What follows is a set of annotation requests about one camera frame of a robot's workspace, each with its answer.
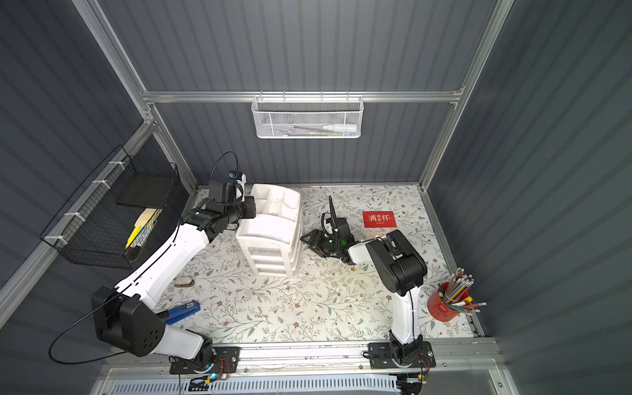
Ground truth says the pink good luck postcard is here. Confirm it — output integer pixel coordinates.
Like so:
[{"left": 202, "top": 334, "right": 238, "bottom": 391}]
[{"left": 365, "top": 230, "right": 383, "bottom": 240}]

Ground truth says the red postcard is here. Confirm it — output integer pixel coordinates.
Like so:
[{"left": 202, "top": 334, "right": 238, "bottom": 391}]
[{"left": 362, "top": 211, "right": 398, "bottom": 229}]

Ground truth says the white plastic drawer organizer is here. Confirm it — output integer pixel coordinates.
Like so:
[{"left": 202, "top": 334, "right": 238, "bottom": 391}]
[{"left": 236, "top": 184, "right": 302, "bottom": 278}]

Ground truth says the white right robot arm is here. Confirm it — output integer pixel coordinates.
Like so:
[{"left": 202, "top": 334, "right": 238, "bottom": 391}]
[{"left": 301, "top": 214, "right": 428, "bottom": 350}]

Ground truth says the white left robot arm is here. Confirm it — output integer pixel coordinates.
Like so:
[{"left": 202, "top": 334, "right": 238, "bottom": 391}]
[{"left": 92, "top": 171, "right": 256, "bottom": 367}]

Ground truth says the black notebook in basket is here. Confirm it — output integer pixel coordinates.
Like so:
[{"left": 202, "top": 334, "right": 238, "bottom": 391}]
[{"left": 115, "top": 174, "right": 173, "bottom": 209}]

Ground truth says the yellow sticky notes pad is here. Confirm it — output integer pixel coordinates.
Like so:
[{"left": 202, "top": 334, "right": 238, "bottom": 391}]
[{"left": 134, "top": 208, "right": 159, "bottom": 228}]

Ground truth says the small metal tape dispenser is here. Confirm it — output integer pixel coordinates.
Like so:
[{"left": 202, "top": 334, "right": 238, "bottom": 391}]
[{"left": 174, "top": 276, "right": 195, "bottom": 288}]

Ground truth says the white marker in basket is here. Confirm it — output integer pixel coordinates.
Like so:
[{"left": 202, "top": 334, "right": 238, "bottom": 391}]
[{"left": 322, "top": 123, "right": 358, "bottom": 135}]

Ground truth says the red pencil cup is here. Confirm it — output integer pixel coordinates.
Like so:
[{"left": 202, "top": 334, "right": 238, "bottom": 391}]
[{"left": 426, "top": 268, "right": 487, "bottom": 323}]

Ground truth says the blue stapler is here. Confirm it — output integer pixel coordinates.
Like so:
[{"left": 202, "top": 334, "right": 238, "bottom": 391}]
[{"left": 156, "top": 301, "right": 201, "bottom": 325}]

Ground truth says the white vented strip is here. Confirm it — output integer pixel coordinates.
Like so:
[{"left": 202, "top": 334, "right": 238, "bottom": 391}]
[{"left": 110, "top": 375, "right": 400, "bottom": 394}]

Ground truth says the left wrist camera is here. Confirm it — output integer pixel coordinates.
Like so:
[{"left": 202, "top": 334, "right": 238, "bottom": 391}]
[{"left": 228, "top": 171, "right": 247, "bottom": 201}]

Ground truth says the white wire mesh basket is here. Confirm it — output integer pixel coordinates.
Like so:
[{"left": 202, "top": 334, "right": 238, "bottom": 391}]
[{"left": 251, "top": 95, "right": 365, "bottom": 139}]

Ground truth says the black wire wall basket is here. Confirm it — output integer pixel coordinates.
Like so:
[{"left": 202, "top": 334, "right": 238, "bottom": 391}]
[{"left": 39, "top": 150, "right": 189, "bottom": 269}]

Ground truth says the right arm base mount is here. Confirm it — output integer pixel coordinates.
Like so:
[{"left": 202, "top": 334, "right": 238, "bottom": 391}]
[{"left": 362, "top": 341, "right": 436, "bottom": 370}]

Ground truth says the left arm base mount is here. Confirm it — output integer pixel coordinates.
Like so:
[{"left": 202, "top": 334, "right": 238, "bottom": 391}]
[{"left": 170, "top": 347, "right": 241, "bottom": 375}]

